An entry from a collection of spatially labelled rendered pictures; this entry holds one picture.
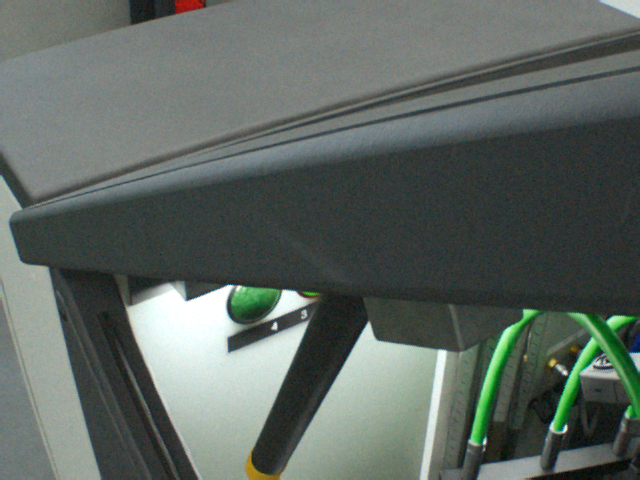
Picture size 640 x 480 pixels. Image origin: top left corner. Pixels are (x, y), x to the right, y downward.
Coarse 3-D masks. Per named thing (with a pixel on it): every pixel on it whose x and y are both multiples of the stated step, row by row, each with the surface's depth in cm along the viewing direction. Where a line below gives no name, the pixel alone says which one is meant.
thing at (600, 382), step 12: (600, 360) 65; (636, 360) 63; (588, 372) 64; (600, 372) 63; (612, 372) 62; (588, 384) 64; (600, 384) 62; (612, 384) 61; (588, 396) 64; (600, 396) 63; (612, 396) 62; (624, 396) 61
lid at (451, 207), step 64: (512, 64) 57; (576, 64) 19; (320, 128) 22; (384, 128) 16; (448, 128) 14; (512, 128) 13; (576, 128) 12; (128, 192) 30; (192, 192) 25; (256, 192) 21; (320, 192) 19; (384, 192) 17; (448, 192) 15; (512, 192) 13; (576, 192) 12; (64, 256) 43; (128, 256) 33; (192, 256) 26; (256, 256) 22; (320, 256) 20; (384, 256) 17; (448, 256) 15; (512, 256) 14; (576, 256) 13; (384, 320) 23; (448, 320) 21; (512, 320) 22
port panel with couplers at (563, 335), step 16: (560, 320) 98; (544, 336) 97; (560, 336) 100; (576, 336) 102; (544, 352) 99; (560, 352) 102; (576, 352) 102; (544, 368) 101; (560, 368) 99; (544, 384) 103
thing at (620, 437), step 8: (632, 408) 84; (624, 416) 86; (632, 416) 85; (624, 424) 86; (632, 424) 85; (624, 432) 86; (632, 432) 86; (616, 440) 88; (624, 440) 87; (616, 448) 88; (624, 448) 87
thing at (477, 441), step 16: (528, 320) 68; (576, 320) 58; (592, 320) 56; (512, 336) 71; (592, 336) 56; (608, 336) 54; (496, 352) 74; (608, 352) 54; (624, 352) 53; (496, 368) 76; (624, 368) 52; (496, 384) 77; (624, 384) 52; (480, 400) 80; (480, 416) 81; (480, 432) 82; (480, 448) 83
